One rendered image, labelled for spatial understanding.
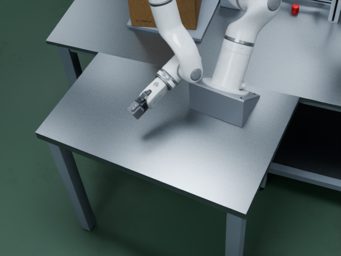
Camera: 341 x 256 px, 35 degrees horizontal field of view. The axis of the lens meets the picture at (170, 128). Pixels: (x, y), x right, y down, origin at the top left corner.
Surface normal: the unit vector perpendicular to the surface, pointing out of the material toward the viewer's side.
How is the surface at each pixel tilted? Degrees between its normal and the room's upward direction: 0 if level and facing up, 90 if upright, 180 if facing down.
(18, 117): 0
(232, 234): 90
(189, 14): 90
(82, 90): 0
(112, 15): 0
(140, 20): 90
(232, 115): 90
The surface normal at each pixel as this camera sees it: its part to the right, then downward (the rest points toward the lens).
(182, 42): 0.13, -0.28
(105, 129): -0.06, -0.62
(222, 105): -0.48, 0.71
